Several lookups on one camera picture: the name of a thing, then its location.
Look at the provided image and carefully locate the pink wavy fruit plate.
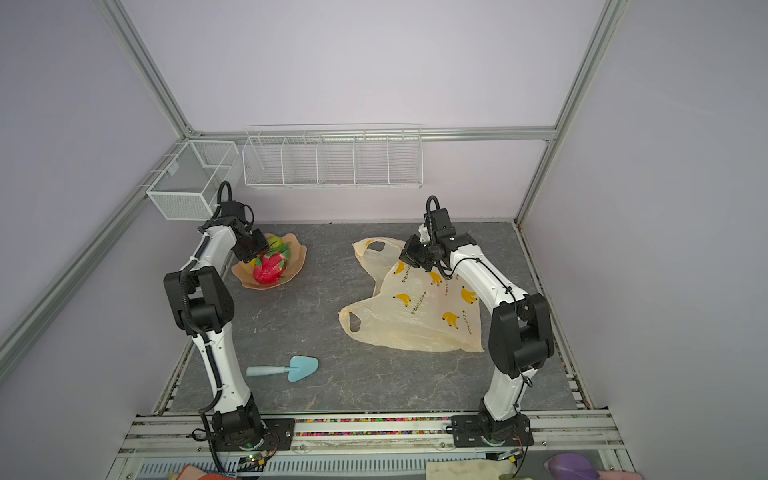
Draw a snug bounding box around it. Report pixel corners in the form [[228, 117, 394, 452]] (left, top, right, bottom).
[[231, 233, 307, 290]]

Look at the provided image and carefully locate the light blue plastic spatula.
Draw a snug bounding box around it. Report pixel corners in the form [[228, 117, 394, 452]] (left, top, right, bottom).
[[246, 355, 319, 383]]

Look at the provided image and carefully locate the white wire basket small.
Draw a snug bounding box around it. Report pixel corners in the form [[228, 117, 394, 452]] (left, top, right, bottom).
[[147, 140, 243, 222]]

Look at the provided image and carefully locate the white wire shelf long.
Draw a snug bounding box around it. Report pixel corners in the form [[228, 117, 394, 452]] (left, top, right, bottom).
[[241, 123, 424, 189]]

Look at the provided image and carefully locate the pink dragon fruit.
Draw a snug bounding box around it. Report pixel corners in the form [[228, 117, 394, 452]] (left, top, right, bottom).
[[249, 248, 291, 285]]

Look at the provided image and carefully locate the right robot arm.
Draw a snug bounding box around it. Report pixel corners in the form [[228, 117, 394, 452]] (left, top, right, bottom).
[[400, 195, 555, 451]]

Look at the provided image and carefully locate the banana print plastic bag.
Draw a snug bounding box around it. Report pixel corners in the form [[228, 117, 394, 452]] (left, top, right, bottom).
[[339, 237, 484, 353]]

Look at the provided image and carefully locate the beige cloth at edge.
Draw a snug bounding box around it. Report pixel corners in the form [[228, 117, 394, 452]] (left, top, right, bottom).
[[426, 459, 516, 480]]

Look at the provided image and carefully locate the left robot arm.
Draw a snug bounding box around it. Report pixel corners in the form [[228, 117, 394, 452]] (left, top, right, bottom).
[[163, 181, 269, 451]]

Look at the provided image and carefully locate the purple object at edge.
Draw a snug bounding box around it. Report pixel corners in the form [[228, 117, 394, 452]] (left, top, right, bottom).
[[544, 453, 600, 480]]

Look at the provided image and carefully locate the green apple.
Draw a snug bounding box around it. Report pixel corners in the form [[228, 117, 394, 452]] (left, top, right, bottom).
[[267, 236, 285, 251]]

